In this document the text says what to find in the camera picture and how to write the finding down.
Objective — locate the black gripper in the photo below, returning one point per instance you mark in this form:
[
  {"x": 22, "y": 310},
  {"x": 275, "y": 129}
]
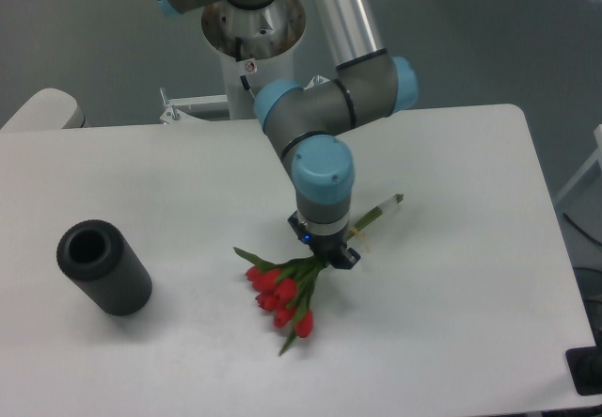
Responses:
[{"x": 326, "y": 240}]

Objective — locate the red tulip bouquet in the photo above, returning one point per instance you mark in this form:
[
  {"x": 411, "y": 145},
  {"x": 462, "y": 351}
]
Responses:
[{"x": 285, "y": 290}]

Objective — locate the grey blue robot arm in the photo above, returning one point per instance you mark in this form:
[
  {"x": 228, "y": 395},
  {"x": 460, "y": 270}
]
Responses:
[{"x": 304, "y": 123}]

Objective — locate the black ribbed cylinder vase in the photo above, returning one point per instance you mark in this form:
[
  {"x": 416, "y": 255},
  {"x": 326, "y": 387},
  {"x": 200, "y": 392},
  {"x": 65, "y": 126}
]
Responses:
[{"x": 96, "y": 257}]

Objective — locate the black device at table edge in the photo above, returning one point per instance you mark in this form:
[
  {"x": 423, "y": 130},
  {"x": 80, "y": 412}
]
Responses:
[{"x": 585, "y": 368}]

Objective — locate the white rounded side table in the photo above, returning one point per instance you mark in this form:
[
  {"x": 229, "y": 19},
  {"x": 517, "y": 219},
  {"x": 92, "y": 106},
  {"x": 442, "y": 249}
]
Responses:
[{"x": 49, "y": 109}]

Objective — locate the white metal base frame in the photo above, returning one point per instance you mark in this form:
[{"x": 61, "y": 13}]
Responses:
[{"x": 213, "y": 107}]

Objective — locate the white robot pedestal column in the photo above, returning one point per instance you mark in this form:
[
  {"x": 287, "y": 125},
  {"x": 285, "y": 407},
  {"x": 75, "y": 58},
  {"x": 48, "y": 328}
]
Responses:
[{"x": 258, "y": 42}]

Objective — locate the white frame at right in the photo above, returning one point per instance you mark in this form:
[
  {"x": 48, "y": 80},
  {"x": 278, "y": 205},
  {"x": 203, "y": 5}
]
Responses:
[{"x": 584, "y": 177}]

